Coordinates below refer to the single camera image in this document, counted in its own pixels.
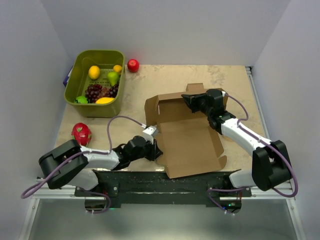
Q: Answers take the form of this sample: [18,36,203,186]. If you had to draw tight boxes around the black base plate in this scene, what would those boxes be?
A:
[75,170,252,212]

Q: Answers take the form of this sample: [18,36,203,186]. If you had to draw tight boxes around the blue white booklet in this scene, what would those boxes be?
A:
[62,66,74,87]

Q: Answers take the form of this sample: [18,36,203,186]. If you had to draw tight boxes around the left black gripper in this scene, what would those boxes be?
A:
[129,136,163,162]

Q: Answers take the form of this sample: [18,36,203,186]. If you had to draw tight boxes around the yellow lemon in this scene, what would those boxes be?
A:
[88,65,100,80]

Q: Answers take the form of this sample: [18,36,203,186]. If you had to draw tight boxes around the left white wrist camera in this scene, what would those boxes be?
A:
[142,125,159,144]

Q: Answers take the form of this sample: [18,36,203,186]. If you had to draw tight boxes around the red apple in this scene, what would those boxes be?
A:
[127,58,140,73]

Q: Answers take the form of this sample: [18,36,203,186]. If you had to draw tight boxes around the green pear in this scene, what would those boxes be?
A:
[107,71,120,87]

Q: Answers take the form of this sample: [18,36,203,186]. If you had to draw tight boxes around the aluminium frame rail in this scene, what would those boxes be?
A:
[24,65,306,240]

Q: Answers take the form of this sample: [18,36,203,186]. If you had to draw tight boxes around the green plastic basket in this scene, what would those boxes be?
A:
[64,49,126,118]

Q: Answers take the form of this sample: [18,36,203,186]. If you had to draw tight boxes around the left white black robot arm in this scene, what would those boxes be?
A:
[38,136,163,196]

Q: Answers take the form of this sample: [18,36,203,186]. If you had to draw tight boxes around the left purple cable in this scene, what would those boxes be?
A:
[20,115,148,200]

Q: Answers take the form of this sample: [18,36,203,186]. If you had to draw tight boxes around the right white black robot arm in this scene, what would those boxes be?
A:
[182,88,297,197]

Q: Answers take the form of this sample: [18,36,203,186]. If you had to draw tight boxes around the dark purple grapes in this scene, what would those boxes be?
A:
[85,83,119,104]

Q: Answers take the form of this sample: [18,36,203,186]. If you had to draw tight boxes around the brown cardboard box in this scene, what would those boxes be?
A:
[144,92,227,179]

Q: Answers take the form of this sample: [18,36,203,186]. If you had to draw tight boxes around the pink dragon fruit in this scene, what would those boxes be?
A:
[71,122,92,147]

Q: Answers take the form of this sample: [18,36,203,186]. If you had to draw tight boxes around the small orange fruit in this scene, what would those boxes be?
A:
[112,64,123,76]

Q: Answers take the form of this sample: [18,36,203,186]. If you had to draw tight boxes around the yellow mango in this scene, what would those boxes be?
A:
[95,97,114,104]

